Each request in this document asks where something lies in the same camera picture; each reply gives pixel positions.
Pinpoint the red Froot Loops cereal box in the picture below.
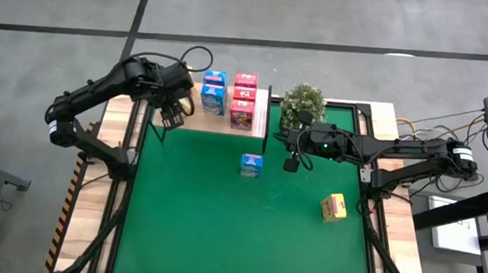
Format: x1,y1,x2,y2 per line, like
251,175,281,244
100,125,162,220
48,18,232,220
233,71,259,90
232,85,258,103
227,99,257,132

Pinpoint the grey floor cable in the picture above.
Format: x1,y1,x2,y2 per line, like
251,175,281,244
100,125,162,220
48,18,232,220
394,103,487,150

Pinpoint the silver frame bracket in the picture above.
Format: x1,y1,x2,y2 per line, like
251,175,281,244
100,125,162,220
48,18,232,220
358,167,373,185

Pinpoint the white board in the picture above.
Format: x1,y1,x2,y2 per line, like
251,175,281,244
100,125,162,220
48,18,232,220
423,195,487,256

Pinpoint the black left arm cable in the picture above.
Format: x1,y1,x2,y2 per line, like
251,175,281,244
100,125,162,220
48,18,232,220
177,43,215,75

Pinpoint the yellow Corn Pops cereal box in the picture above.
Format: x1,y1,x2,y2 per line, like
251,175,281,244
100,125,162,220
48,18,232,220
318,191,350,226

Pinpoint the blue Rice Krispies cereal box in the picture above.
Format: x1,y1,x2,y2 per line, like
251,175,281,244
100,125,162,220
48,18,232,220
203,69,228,88
239,152,265,179
198,83,229,117

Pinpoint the potted plant in striped pot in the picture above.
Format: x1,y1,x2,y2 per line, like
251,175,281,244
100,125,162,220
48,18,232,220
277,81,330,137

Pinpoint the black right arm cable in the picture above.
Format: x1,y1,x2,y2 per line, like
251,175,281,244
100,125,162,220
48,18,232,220
292,127,318,172

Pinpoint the yellow black hazard tape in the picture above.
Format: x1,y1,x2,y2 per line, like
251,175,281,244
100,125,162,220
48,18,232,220
42,158,84,273

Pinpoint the green table mat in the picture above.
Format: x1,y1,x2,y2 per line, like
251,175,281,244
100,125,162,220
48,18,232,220
111,90,385,273

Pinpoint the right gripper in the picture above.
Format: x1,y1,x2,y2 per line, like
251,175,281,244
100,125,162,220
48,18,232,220
271,119,347,163

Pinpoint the orange floor cable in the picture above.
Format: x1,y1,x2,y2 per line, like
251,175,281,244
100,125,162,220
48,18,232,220
396,110,487,150

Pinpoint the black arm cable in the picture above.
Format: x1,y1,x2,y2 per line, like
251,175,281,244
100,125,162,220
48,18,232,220
177,43,215,75
292,127,318,172

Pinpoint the wooden shelf with black legs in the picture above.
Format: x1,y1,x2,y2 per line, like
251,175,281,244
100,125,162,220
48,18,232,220
149,76,274,156

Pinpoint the black desk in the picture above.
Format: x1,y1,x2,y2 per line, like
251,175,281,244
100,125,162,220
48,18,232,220
411,165,488,237

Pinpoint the black aluminium table frame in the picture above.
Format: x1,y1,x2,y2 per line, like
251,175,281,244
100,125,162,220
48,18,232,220
43,78,442,273

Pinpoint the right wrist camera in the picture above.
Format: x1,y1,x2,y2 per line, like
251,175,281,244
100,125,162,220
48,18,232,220
282,156,301,174

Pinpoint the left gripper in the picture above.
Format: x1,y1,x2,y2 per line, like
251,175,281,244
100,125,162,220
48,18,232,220
150,59,198,132

